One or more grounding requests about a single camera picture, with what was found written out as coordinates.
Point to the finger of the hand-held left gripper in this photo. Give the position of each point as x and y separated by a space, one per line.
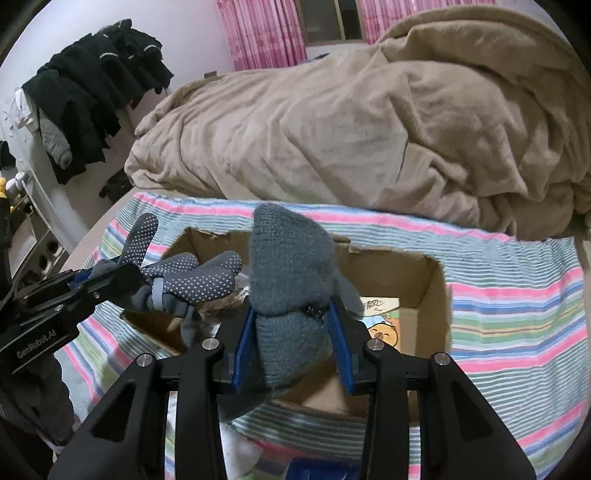
85 276
87 300

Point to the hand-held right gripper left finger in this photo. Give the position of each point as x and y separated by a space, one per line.
244 350

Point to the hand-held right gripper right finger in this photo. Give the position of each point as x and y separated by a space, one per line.
342 350

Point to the grey dotted gloves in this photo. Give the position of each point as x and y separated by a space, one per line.
194 277

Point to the grey knit sock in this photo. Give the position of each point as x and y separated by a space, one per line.
288 272

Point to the cardboard box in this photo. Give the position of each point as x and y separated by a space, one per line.
415 295

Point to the cartoon picture card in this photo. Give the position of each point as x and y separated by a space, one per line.
383 330

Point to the white shelf unit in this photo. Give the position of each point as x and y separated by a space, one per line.
32 230

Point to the dark cloth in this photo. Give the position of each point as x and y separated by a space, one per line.
117 184

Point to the white cloth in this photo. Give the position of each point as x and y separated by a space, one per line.
247 454

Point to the blue packet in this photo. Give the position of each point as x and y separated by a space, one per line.
323 470

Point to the grey garment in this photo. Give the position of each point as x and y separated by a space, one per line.
55 143

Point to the striped cloth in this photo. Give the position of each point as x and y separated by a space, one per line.
508 323

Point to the pile of black clothes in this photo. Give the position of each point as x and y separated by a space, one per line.
92 87

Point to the beige blanket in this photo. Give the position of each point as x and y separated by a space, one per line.
346 120

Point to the window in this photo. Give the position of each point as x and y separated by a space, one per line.
330 21

